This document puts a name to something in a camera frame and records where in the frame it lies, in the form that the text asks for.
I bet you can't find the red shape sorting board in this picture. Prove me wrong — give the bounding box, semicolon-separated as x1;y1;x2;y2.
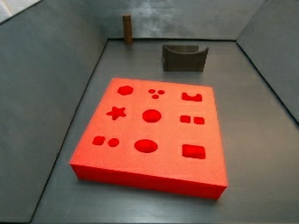
69;78;228;200

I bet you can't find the black curved holder stand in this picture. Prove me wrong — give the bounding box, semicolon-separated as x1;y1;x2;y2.
162;45;209;72

